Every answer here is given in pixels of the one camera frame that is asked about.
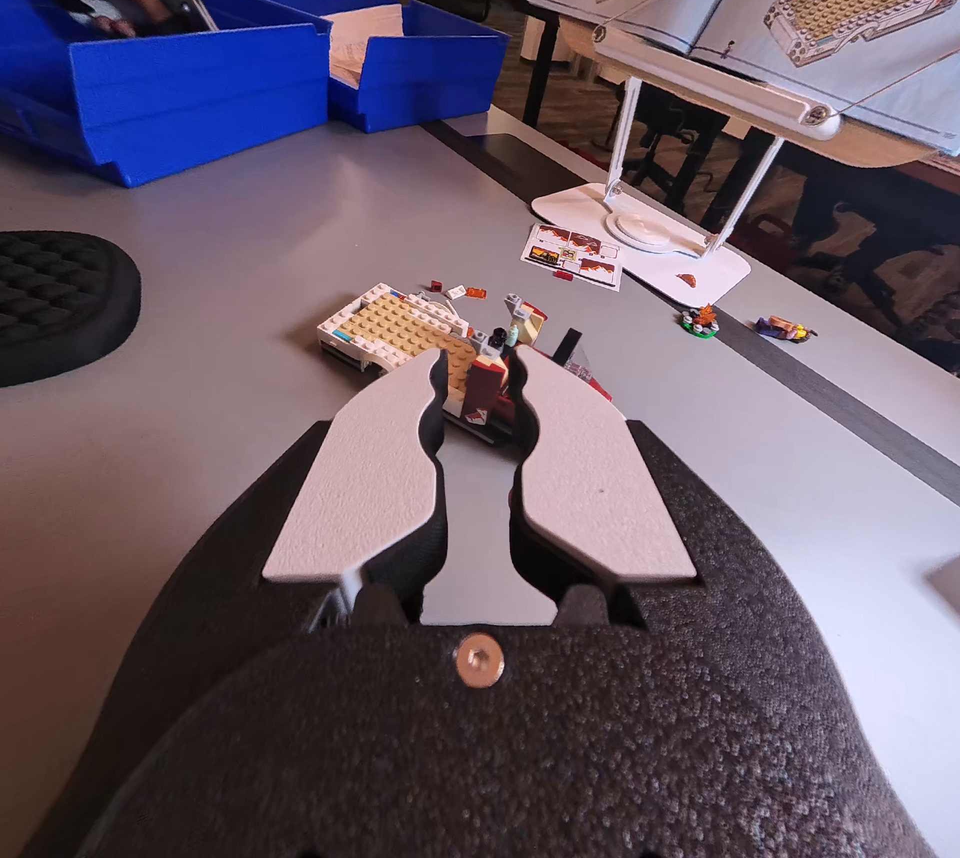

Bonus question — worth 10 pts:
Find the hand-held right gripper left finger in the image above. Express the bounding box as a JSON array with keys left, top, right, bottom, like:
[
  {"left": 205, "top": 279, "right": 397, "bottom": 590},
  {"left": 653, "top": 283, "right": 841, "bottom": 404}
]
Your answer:
[{"left": 261, "top": 348, "right": 450, "bottom": 623}]

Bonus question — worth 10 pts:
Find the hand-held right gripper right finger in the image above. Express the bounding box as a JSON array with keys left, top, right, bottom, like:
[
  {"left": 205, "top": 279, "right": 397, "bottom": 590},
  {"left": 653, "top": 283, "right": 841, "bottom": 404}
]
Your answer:
[{"left": 508, "top": 345, "right": 699, "bottom": 623}]

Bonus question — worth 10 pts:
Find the blue plastic storage bin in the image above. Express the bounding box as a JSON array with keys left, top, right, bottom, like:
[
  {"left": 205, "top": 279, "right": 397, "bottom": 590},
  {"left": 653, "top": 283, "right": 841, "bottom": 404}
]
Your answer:
[
  {"left": 253, "top": 0, "right": 513, "bottom": 135},
  {"left": 0, "top": 0, "right": 333, "bottom": 190}
]

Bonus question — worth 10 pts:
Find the tan white red brick vehicle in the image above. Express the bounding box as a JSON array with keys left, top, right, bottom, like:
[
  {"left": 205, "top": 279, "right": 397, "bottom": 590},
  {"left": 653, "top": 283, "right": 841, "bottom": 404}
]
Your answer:
[{"left": 316, "top": 282, "right": 614, "bottom": 448}]

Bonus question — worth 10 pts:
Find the grey desk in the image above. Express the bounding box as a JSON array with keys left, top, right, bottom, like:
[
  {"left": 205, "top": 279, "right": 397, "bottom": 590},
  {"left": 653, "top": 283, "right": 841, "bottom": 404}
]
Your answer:
[{"left": 0, "top": 104, "right": 960, "bottom": 858}]

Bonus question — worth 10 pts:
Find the printed sticker sheet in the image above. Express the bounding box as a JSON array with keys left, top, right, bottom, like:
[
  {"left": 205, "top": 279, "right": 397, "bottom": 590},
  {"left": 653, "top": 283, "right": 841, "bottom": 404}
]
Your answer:
[{"left": 520, "top": 222, "right": 624, "bottom": 294}]

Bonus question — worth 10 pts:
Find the purple brick minifigure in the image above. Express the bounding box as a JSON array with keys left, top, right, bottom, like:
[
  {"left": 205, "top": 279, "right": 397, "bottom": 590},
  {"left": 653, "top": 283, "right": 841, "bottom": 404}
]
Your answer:
[{"left": 753, "top": 315, "right": 819, "bottom": 345}]

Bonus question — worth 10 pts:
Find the white booklet stand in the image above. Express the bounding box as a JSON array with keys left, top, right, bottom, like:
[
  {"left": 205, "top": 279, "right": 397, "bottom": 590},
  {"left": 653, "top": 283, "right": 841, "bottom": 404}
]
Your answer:
[{"left": 530, "top": 0, "right": 846, "bottom": 302}]

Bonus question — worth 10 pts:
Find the black textured cushion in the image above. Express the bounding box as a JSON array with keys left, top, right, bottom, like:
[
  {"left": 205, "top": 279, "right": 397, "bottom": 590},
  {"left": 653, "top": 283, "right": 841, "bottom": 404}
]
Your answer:
[{"left": 0, "top": 229, "right": 143, "bottom": 389}]

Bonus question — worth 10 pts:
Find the white paper bag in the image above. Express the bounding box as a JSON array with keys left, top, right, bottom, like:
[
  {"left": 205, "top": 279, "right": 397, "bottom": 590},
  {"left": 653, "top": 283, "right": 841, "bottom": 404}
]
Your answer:
[{"left": 924, "top": 556, "right": 960, "bottom": 621}]

